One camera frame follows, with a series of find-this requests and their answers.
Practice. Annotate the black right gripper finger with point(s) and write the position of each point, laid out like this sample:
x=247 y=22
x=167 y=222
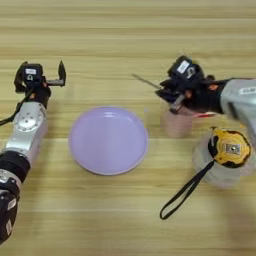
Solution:
x=166 y=96
x=168 y=83

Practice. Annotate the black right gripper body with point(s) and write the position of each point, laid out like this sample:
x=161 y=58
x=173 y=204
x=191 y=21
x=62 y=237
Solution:
x=203 y=95

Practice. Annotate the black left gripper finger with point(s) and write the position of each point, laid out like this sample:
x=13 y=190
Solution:
x=62 y=71
x=19 y=80

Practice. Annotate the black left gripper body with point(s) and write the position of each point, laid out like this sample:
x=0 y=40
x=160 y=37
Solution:
x=39 y=92

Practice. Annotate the purple round plate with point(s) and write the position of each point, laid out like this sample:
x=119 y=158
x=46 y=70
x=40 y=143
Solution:
x=108 y=140

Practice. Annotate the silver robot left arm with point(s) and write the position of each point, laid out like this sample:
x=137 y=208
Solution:
x=26 y=133

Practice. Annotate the small red white card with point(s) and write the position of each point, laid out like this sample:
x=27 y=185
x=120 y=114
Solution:
x=205 y=115

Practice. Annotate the pink plastic cup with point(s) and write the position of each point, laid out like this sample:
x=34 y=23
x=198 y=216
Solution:
x=176 y=125

